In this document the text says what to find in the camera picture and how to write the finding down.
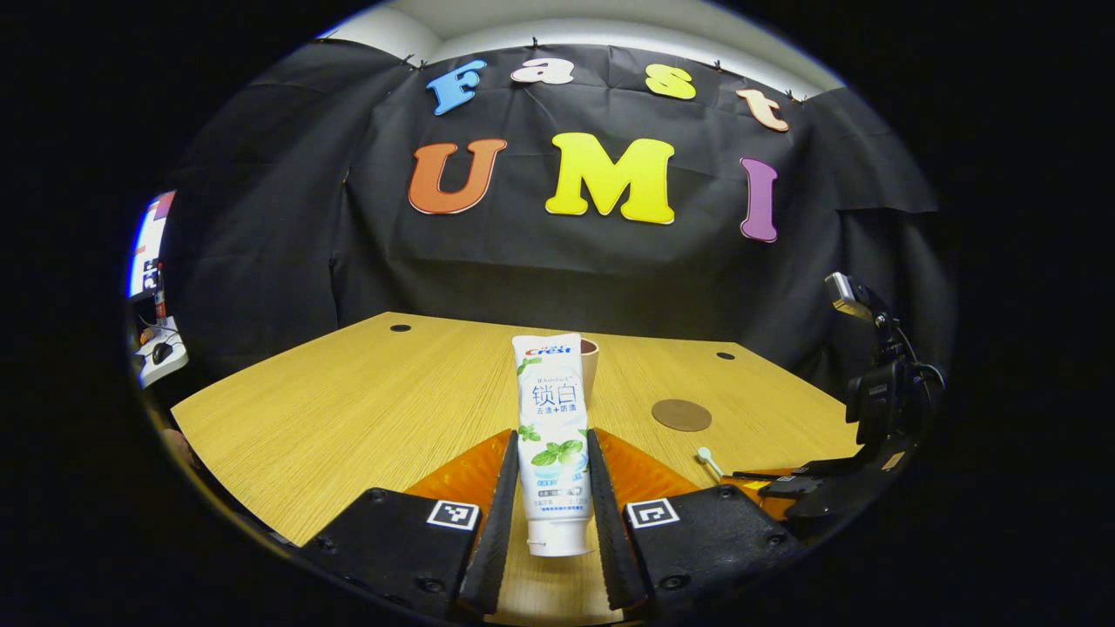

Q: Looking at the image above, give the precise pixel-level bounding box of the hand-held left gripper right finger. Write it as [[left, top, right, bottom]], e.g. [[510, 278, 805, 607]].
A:
[[585, 427, 807, 612]]

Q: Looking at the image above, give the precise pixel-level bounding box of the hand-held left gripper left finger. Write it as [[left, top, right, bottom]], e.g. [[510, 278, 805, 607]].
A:
[[301, 428, 521, 621]]

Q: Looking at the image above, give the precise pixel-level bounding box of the round brown coaster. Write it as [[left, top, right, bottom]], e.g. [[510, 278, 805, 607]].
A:
[[651, 398, 713, 434]]

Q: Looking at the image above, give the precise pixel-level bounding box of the white toothpaste tube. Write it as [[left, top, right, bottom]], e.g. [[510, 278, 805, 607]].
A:
[[511, 333, 597, 558]]

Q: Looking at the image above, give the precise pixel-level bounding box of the beige cup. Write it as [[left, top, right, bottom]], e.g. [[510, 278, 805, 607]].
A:
[[578, 338, 601, 419]]

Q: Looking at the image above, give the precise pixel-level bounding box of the wooden desktop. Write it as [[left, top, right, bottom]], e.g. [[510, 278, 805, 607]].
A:
[[170, 311, 863, 627]]

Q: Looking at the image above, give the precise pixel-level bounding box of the black backdrop cloth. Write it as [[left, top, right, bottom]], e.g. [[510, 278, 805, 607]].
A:
[[148, 39, 959, 393]]

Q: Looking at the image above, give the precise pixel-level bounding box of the white side table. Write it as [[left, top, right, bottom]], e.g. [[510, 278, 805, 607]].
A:
[[135, 315, 189, 390]]

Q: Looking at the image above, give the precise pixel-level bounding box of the computer monitor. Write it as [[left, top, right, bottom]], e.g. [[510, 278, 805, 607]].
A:
[[128, 190, 178, 299]]

